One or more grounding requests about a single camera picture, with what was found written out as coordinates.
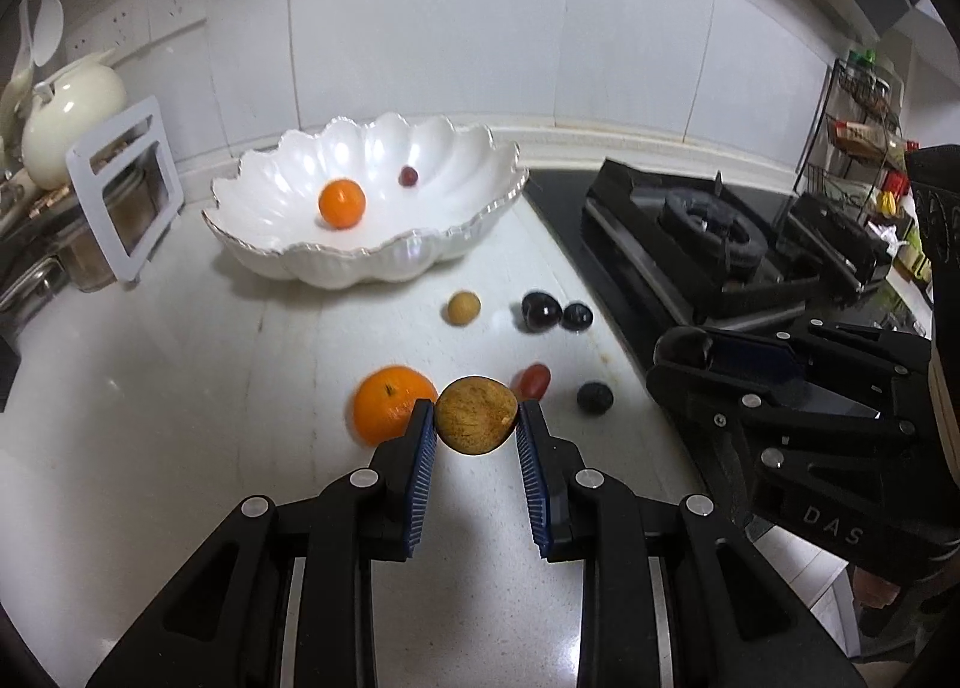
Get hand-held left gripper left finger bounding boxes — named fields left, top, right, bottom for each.
left=86, top=399, right=440, bottom=688

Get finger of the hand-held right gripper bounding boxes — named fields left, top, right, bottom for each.
left=654, top=319, right=935, bottom=420
left=646, top=361, right=912, bottom=531

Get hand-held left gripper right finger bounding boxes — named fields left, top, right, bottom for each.
left=516, top=399, right=867, bottom=688

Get orange mandarin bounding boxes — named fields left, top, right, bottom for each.
left=352, top=365, right=439, bottom=446
left=318, top=178, right=368, bottom=231

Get large brown longan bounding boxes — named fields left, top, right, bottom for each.
left=435, top=376, right=519, bottom=455

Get red cherry tomato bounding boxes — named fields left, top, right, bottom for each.
left=512, top=363, right=552, bottom=400

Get large dark plum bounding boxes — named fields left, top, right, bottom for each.
left=521, top=291, right=563, bottom=334

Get white scalloped bowl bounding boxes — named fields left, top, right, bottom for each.
left=201, top=112, right=530, bottom=290

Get person's right hand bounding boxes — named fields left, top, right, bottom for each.
left=857, top=568, right=938, bottom=640

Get black gas stove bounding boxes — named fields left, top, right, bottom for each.
left=525, top=158, right=935, bottom=378

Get condiment packets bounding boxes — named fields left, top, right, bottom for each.
left=829, top=118, right=901, bottom=158

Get condiment bottles with green cap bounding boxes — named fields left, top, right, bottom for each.
left=851, top=50, right=901, bottom=115

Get glass spice jar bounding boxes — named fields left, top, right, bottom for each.
left=56, top=230, right=113, bottom=293
left=97, top=163, right=170, bottom=261

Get white jar rack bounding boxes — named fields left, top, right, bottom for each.
left=66, top=95, right=185, bottom=284

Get cream ceramic teapot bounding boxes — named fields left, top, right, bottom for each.
left=21, top=53, right=128, bottom=192

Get black wire condiment rack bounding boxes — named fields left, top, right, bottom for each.
left=795, top=50, right=912, bottom=209

